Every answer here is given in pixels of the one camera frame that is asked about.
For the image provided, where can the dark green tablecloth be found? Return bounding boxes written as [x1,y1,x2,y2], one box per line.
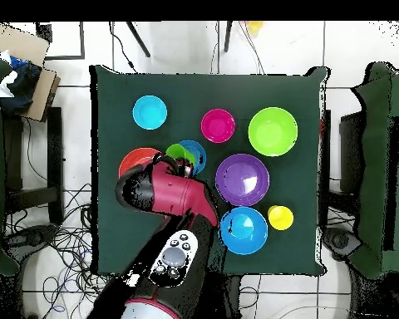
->
[89,64,330,278]

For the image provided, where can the orange plastic bowl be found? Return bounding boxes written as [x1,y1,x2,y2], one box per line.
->
[118,147,163,179]

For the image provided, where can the blue and white cloth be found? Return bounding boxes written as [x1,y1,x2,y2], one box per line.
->
[0,52,42,115]

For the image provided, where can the yellow plastic cup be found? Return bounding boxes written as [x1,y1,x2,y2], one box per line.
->
[267,204,295,232]

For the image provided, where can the green plastic cup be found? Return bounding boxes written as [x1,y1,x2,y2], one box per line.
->
[165,142,197,169]

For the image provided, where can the large blue plastic bowl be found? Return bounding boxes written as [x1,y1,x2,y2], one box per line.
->
[219,206,269,256]

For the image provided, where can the black bench frame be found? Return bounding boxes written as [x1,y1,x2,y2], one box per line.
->
[2,106,67,225]
[318,109,367,215]

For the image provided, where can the black tripod leg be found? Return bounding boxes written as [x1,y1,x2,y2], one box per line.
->
[222,21,234,54]
[125,21,152,59]

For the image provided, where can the cardboard box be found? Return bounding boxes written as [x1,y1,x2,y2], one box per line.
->
[0,25,62,123]

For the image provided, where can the tangled black floor cables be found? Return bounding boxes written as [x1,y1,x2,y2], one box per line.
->
[6,182,121,315]

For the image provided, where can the small yellow object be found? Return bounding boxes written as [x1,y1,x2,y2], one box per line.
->
[245,21,264,37]

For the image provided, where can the large green plastic bowl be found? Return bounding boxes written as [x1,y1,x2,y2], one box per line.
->
[248,106,299,157]

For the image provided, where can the small dark blue bowl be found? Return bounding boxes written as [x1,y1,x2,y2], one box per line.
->
[179,139,208,177]

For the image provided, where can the purple plastic bowl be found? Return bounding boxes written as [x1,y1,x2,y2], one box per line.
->
[215,153,270,208]

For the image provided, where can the small cyan plastic bowl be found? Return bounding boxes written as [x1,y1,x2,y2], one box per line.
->
[132,95,169,130]

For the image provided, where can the pink plastic bowl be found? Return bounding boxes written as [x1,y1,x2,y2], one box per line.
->
[200,108,237,144]

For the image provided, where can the black equipment base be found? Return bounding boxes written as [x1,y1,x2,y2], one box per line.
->
[2,224,60,253]
[321,224,362,262]

